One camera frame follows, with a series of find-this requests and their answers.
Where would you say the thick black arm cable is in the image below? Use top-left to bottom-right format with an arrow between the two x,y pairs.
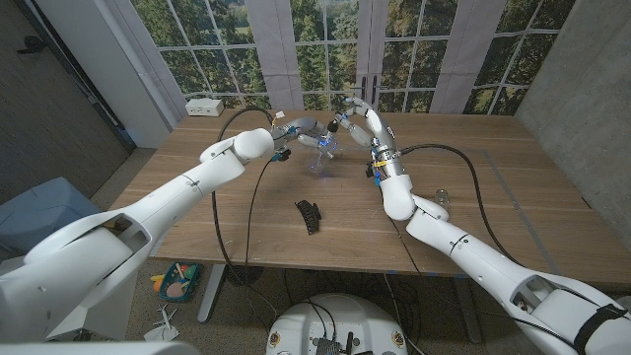
399,143 -> 524,267
210,106 -> 280,317

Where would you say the grey table leg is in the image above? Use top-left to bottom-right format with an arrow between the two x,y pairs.
451,276 -> 483,345

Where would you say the blue-grey storage bin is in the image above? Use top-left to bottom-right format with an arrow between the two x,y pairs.
0,177 -> 107,262

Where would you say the white table leg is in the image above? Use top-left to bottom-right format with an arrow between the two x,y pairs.
197,264 -> 227,325

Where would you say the black door handle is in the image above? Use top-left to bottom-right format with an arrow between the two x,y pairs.
16,35 -> 49,55

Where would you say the white power strip box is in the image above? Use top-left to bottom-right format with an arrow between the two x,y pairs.
184,98 -> 225,118

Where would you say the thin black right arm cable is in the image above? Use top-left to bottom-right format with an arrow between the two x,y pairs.
388,216 -> 578,349

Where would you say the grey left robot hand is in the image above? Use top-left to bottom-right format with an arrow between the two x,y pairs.
271,116 -> 340,160

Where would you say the teal toy basket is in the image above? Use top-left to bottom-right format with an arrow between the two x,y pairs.
151,260 -> 202,303

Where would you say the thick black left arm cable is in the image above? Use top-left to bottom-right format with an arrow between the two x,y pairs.
210,106 -> 280,317

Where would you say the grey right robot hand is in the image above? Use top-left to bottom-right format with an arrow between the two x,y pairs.
333,97 -> 406,179

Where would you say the white toy airplane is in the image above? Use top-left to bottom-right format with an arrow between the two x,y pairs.
143,304 -> 180,343

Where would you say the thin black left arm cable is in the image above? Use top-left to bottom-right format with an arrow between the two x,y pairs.
245,160 -> 277,321

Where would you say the printed window forest backdrop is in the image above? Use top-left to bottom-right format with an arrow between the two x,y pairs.
105,0 -> 578,117

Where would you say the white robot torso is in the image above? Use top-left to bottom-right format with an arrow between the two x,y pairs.
265,293 -> 409,355

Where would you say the clear plastic spray bottle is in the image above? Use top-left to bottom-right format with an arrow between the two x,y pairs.
306,132 -> 339,177

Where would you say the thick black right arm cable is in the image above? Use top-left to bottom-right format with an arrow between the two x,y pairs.
399,143 -> 524,267

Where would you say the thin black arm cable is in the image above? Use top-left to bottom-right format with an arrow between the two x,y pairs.
245,160 -> 277,321
388,216 -> 578,349

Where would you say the black round floor object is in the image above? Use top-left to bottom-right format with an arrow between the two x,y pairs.
225,264 -> 265,288

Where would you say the black hair claw clip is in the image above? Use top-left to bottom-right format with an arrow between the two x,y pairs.
294,199 -> 322,236

